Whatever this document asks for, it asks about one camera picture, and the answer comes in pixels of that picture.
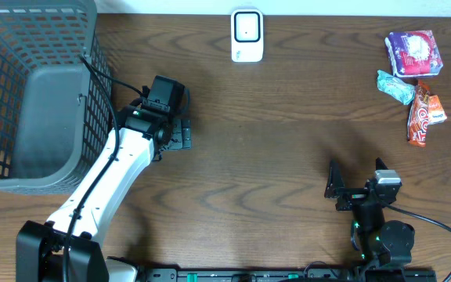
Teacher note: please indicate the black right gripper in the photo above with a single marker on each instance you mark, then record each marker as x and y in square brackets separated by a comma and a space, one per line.
[336, 189]

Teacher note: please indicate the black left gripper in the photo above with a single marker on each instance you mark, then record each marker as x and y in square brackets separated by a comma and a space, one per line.
[182, 134]

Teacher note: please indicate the red-brown chocolate bar wrapper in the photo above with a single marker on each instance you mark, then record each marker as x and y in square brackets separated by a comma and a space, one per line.
[417, 125]

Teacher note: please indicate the teal wet wipe packet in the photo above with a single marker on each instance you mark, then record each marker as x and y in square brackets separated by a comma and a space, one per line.
[395, 87]

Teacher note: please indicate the orange snack packet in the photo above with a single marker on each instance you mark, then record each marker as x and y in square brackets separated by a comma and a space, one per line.
[436, 113]

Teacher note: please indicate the purple tissue pack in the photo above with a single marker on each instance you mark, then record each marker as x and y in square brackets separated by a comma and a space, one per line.
[413, 54]

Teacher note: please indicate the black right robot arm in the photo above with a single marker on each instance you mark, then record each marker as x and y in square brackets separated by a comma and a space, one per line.
[384, 244]

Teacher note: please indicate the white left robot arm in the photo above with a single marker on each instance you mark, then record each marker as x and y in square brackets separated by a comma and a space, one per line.
[68, 246]

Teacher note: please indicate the white barcode scanner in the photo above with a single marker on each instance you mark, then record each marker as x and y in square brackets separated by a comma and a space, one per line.
[247, 36]

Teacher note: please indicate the grey plastic mesh basket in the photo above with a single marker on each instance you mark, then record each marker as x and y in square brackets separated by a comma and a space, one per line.
[54, 116]

